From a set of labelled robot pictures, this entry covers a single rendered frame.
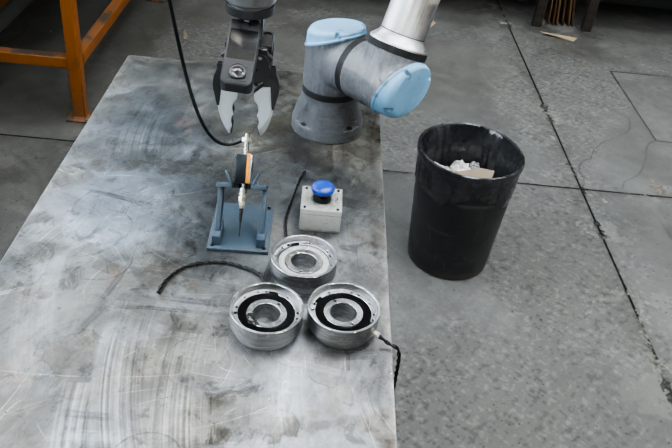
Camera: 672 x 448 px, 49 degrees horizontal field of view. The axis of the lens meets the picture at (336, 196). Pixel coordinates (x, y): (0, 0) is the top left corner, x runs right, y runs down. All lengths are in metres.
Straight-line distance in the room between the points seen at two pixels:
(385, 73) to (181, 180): 0.42
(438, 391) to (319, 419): 1.16
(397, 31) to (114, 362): 0.74
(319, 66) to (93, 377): 0.73
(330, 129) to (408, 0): 0.31
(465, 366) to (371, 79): 1.09
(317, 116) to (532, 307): 1.21
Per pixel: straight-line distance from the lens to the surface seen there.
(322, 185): 1.24
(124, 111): 1.60
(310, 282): 1.11
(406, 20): 1.36
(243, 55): 1.06
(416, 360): 2.18
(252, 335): 1.02
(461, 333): 2.29
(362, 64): 1.38
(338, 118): 1.49
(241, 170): 1.19
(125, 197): 1.34
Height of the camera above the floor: 1.57
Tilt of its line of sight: 35 degrees down
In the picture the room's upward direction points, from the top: 7 degrees clockwise
